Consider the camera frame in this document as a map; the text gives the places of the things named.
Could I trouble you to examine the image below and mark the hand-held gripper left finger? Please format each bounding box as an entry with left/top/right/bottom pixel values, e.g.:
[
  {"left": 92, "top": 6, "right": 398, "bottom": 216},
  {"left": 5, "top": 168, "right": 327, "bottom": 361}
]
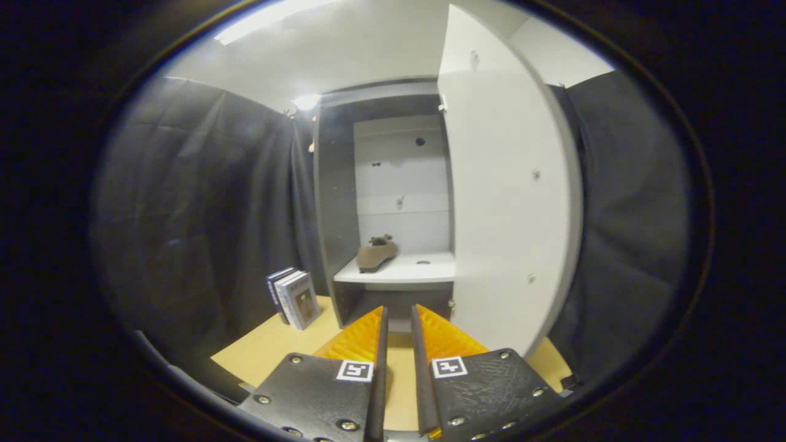
[{"left": 238, "top": 306, "right": 389, "bottom": 442}]

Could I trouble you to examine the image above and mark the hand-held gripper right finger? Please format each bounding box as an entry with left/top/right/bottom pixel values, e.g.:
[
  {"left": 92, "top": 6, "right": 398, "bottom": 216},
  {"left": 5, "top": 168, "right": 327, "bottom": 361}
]
[{"left": 410, "top": 304, "right": 564, "bottom": 441}]

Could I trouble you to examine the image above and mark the brown fuzzy shoe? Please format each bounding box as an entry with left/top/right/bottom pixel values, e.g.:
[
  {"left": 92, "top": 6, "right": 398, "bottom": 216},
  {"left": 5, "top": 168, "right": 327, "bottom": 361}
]
[{"left": 356, "top": 234, "right": 399, "bottom": 274}]

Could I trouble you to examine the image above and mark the grey shoe cabinet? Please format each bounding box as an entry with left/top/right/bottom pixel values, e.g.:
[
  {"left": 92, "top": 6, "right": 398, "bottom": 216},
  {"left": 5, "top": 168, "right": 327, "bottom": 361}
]
[{"left": 313, "top": 77, "right": 458, "bottom": 329}]

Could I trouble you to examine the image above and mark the white shoe cabinet door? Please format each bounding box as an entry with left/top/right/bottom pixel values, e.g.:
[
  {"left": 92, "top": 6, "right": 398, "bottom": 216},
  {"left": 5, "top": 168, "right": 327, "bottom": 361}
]
[{"left": 437, "top": 3, "right": 584, "bottom": 359}]

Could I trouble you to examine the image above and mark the dark blue book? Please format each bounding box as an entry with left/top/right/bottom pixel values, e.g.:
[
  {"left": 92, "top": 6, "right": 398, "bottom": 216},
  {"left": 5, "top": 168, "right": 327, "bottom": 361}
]
[{"left": 265, "top": 267, "right": 297, "bottom": 325}]

